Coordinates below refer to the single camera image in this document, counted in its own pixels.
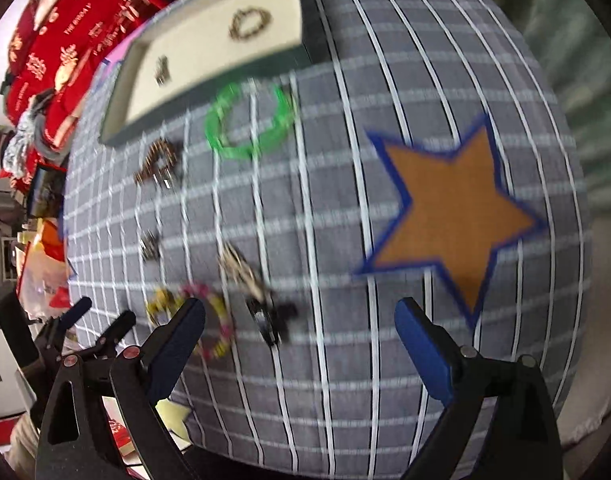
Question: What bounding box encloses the grey checked star bedsheet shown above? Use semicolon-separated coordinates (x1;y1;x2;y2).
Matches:
60;0;594;480

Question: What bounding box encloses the beige hair clip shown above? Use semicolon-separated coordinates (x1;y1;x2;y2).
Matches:
219;242;272;303

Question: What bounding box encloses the white jewelry tray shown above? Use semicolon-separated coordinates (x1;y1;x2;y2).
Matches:
98;0;306;147

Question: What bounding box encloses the pink yellow beaded bracelet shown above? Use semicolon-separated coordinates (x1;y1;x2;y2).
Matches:
146;282;234;359

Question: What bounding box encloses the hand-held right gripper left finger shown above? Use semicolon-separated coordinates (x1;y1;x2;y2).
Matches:
35;299;206;480

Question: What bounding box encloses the black hair clip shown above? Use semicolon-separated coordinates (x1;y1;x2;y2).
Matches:
245;296;298;347

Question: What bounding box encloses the green plastic bangle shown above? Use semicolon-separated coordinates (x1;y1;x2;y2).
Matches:
205;81;294;160

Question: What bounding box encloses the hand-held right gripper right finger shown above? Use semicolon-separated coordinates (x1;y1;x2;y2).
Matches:
394;297;564;480

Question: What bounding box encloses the pile of red packets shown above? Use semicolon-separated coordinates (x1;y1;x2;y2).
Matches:
0;0;211;181

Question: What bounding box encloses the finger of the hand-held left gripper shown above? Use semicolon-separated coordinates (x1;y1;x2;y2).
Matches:
59;296;93;332
85;310;137;358

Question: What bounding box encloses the dark picture box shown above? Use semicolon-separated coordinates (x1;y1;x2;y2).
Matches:
26;165;68;218

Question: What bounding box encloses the orange plastic bag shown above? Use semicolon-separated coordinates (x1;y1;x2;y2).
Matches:
16;217;71;306

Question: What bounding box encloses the small silver hair claw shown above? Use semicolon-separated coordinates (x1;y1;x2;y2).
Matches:
139;230;161;262

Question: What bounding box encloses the grey white crumpled cloth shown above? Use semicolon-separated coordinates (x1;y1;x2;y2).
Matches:
2;90;53;178

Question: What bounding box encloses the person's left forearm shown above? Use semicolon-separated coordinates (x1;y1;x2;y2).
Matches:
8;367;48;476

